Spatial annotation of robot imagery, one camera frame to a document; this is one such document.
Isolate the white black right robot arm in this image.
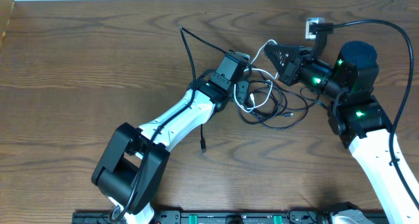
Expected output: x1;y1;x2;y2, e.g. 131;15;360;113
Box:
263;33;418;223

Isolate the white usb cable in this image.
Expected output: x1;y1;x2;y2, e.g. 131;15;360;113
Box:
232;39;280;113

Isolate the black usb cable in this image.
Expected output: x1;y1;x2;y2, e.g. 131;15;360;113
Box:
200;65;328;154

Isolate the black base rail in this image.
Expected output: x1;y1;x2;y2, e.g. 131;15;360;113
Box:
71;202;389;224

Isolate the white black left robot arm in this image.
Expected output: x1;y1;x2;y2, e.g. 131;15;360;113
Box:
91;50;250;223

